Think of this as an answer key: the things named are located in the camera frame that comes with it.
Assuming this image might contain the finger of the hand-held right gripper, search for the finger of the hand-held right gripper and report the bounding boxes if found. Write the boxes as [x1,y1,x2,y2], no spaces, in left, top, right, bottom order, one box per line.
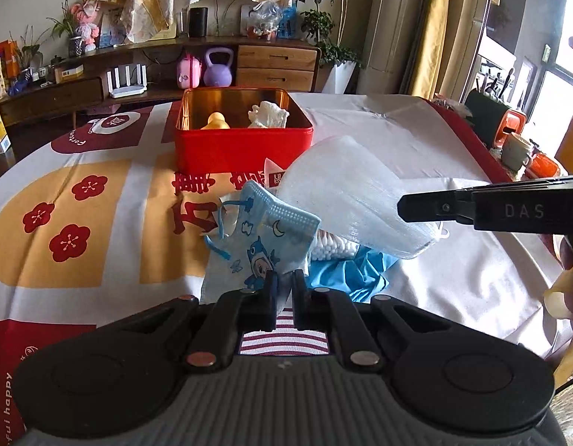
[398,189,475,224]

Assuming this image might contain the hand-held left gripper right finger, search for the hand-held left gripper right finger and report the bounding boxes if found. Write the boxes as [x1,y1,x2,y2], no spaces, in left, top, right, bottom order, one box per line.
[291,269,459,371]

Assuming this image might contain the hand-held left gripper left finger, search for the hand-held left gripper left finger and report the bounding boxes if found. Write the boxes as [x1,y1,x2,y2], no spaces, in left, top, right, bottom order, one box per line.
[113,271,279,373]

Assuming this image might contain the blue plastic glove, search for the blue plastic glove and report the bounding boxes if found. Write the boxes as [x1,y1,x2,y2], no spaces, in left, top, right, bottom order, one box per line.
[309,246,399,305]

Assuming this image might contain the blue cartoon print face mask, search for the blue cartoon print face mask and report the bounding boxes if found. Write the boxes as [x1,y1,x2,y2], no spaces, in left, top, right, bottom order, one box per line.
[203,180,322,317]

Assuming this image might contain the translucent light blue face mask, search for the translucent light blue face mask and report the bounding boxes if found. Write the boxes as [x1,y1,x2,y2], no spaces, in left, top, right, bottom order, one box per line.
[272,136,450,261]

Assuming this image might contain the tea bag with red label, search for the tea bag with red label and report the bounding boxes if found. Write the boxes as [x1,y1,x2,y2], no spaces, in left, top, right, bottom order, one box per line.
[263,158,289,187]

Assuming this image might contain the red tin box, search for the red tin box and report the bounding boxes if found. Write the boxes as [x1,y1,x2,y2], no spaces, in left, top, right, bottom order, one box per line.
[174,87,315,177]

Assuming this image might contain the person's right hand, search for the person's right hand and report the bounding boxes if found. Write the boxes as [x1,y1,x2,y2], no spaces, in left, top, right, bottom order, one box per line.
[544,235,573,354]

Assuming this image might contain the red white striped cloth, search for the red white striped cloth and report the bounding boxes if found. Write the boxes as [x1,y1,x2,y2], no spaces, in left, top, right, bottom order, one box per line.
[240,309,331,358]

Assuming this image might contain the orange white box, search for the orange white box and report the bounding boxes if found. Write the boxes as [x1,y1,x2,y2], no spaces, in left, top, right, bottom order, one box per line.
[528,151,568,180]

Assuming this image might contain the pale green mug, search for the pale green mug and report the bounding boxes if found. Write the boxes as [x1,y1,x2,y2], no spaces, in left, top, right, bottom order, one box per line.
[501,132,533,172]

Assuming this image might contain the bag of cotton swabs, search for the bag of cotton swabs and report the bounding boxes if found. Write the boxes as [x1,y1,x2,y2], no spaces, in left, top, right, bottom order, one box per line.
[309,230,361,261]

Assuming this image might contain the orange plastic container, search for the orange plastic container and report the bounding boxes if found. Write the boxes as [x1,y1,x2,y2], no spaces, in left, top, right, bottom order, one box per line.
[493,109,526,149]

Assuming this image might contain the dark green knife holder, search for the dark green knife holder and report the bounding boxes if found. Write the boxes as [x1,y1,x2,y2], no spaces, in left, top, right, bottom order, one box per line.
[463,67,510,147]

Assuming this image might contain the potted tree in white planter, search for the potted tree in white planter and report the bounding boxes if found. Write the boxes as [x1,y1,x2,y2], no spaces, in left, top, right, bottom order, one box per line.
[293,0,368,94]

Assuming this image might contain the yellow curtain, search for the yellow curtain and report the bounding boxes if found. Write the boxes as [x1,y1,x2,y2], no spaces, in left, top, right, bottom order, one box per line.
[407,0,489,100]

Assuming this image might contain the white standing air conditioner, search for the white standing air conditioner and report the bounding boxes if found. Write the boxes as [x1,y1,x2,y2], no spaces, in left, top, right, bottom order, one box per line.
[358,0,436,96]

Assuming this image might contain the white crumpled gloves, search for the white crumpled gloves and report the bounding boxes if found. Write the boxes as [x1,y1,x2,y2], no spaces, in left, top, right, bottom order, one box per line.
[248,101,289,129]

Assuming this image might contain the yellow rubber duck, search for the yellow rubber duck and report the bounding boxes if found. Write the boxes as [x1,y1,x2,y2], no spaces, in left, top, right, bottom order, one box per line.
[200,111,231,131]

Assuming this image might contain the printed red yellow tablecloth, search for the printed red yellow tablecloth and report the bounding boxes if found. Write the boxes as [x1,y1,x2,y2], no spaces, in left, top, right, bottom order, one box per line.
[0,93,573,446]

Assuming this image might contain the wooden tv cabinet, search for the wooden tv cabinet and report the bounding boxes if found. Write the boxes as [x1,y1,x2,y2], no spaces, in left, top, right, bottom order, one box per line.
[0,37,322,126]

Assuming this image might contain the purple kettlebell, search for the purple kettlebell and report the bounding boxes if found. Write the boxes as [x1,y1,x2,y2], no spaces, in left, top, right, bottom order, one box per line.
[203,46,236,88]

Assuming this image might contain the clear plastic bag of goods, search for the clear plastic bag of goods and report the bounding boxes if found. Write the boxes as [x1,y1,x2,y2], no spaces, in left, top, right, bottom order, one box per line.
[244,0,299,42]

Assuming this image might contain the pink toy case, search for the pink toy case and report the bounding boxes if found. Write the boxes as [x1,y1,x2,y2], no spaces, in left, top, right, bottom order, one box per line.
[176,53,203,89]

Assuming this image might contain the pink flat box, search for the pink flat box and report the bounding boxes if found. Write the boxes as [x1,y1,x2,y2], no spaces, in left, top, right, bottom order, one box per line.
[86,102,124,116]

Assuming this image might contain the white router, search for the white router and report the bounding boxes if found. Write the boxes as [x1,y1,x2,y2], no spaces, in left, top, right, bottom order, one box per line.
[105,64,148,99]

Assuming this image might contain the black speaker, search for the black speaker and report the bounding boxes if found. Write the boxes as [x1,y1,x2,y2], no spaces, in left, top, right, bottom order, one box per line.
[189,7,209,38]

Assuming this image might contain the small yellow box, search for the small yellow box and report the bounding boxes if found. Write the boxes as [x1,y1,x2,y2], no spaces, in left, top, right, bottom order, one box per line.
[54,64,85,83]

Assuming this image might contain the plant in striped pot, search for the plant in striped pot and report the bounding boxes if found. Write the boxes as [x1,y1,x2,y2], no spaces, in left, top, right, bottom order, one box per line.
[47,0,85,59]

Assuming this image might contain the pink plush doll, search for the pink plush doll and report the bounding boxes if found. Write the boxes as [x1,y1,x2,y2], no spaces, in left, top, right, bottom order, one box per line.
[71,0,106,52]

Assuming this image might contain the orange cardboard box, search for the orange cardboard box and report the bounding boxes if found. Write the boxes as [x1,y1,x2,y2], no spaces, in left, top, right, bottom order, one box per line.
[0,41,20,80]

